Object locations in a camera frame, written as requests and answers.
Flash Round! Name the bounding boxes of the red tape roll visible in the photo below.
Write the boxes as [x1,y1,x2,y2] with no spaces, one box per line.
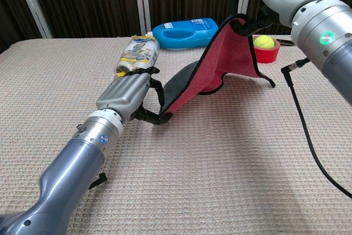
[252,39,281,64]

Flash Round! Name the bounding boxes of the yellow tennis ball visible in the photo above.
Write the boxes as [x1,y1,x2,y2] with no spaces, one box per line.
[252,35,276,48]

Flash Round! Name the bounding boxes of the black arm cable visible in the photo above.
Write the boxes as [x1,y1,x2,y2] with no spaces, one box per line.
[88,171,108,191]
[280,56,352,200]

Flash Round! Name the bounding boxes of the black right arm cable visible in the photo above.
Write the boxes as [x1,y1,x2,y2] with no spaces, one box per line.
[280,56,352,200]

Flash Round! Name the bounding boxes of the grey and red cloth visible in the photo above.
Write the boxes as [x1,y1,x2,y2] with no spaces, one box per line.
[158,14,276,117]

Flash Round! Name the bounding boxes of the blue detergent bottle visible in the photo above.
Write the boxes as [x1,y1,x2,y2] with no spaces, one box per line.
[145,17,220,50]

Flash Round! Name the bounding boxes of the beige woven tablecloth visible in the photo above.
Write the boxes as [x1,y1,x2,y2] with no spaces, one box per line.
[0,34,352,235]

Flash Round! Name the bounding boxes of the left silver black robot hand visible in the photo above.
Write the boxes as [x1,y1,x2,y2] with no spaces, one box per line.
[95,66,174,125]

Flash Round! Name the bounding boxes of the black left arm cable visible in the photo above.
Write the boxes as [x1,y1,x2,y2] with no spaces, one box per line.
[88,171,108,191]

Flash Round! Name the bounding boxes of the plastic pack of bag rolls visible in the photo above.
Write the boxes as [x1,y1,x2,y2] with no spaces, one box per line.
[114,35,161,78]

